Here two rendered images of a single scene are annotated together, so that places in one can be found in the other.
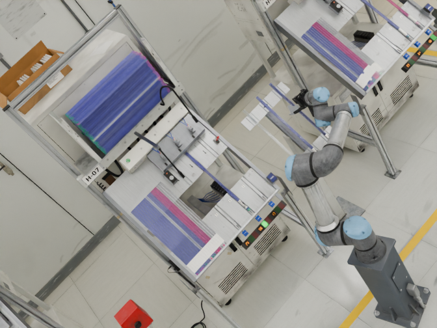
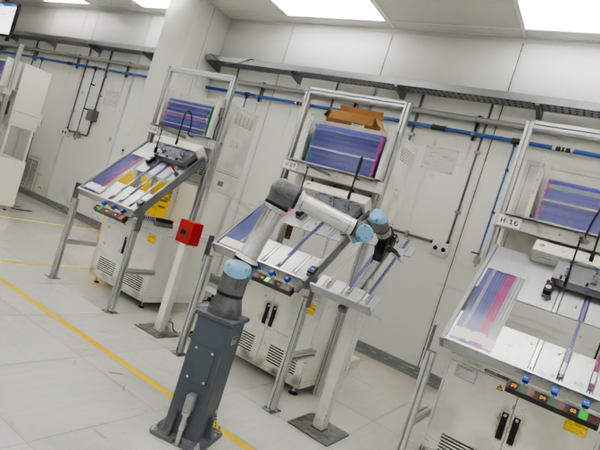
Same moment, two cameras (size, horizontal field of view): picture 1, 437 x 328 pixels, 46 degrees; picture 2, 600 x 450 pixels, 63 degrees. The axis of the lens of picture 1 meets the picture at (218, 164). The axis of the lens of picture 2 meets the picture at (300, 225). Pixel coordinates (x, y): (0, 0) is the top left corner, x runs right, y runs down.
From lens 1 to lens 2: 258 cm
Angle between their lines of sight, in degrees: 55
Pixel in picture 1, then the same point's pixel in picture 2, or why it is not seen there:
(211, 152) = (330, 232)
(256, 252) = (266, 352)
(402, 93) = not seen: outside the picture
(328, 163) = (279, 184)
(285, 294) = not seen: hidden behind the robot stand
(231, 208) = (279, 254)
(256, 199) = (290, 268)
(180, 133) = (340, 205)
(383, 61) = (502, 353)
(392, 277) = (195, 344)
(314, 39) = (491, 279)
